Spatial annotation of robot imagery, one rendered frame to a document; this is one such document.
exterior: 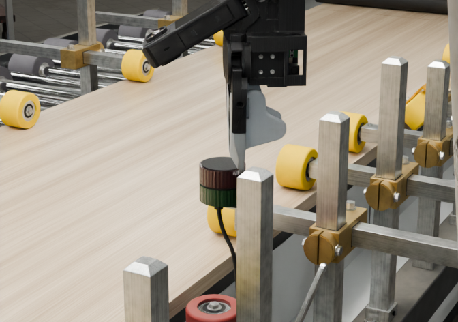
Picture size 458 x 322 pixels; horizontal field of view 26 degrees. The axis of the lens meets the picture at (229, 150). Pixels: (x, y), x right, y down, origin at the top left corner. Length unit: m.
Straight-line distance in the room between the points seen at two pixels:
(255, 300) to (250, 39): 0.41
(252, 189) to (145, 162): 0.78
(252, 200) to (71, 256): 0.44
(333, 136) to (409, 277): 0.61
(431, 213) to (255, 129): 0.99
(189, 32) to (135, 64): 1.57
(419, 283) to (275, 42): 1.04
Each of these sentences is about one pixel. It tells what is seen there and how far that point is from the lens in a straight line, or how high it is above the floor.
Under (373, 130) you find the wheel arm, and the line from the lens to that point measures 2.02.
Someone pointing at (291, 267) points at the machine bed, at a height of 0.73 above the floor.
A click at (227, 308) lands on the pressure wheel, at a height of 0.90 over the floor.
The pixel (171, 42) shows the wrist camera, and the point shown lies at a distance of 1.01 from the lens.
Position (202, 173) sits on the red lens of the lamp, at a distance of 1.25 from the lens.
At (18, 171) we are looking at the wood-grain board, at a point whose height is 0.90.
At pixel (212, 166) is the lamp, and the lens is 1.25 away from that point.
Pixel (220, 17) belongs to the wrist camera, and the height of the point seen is 1.36.
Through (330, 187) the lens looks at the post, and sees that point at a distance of 1.48.
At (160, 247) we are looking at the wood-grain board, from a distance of 1.61.
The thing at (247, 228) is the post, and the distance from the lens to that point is 1.26.
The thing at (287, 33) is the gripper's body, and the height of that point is 1.35.
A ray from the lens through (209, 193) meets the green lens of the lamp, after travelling 1.25.
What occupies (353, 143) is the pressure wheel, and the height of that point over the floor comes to 0.93.
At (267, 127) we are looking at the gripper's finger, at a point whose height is 1.25.
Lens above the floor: 1.55
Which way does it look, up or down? 18 degrees down
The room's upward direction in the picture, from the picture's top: straight up
